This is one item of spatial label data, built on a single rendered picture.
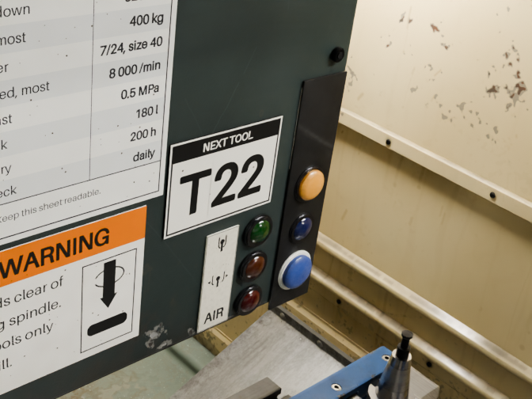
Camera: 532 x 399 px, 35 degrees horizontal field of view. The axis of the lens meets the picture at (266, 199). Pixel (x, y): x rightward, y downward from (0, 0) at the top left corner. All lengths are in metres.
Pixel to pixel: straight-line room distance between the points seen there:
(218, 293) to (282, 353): 1.20
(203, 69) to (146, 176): 0.08
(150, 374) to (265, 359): 0.39
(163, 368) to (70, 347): 1.56
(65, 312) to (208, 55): 0.18
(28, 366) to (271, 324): 1.34
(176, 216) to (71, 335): 0.10
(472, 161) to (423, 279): 0.26
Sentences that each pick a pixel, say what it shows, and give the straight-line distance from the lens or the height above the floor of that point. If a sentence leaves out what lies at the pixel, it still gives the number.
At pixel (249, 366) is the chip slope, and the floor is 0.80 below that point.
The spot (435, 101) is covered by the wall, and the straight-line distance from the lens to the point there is 1.45.
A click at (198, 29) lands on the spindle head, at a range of 0.52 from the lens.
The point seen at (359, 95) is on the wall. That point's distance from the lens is 1.55.
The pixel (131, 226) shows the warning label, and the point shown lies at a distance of 0.55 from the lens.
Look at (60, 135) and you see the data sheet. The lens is 0.49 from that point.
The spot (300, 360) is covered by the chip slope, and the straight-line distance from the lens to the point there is 1.81.
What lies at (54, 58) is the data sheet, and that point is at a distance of 0.47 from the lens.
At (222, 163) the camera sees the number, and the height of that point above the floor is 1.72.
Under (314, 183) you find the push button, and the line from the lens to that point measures 0.65.
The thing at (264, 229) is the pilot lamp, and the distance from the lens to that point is 0.63.
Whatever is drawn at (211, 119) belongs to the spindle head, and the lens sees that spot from 0.55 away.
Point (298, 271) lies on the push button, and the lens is 0.68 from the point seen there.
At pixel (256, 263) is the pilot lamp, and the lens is 0.64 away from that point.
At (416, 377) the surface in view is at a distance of 1.23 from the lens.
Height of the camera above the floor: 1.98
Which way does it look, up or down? 29 degrees down
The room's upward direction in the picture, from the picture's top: 8 degrees clockwise
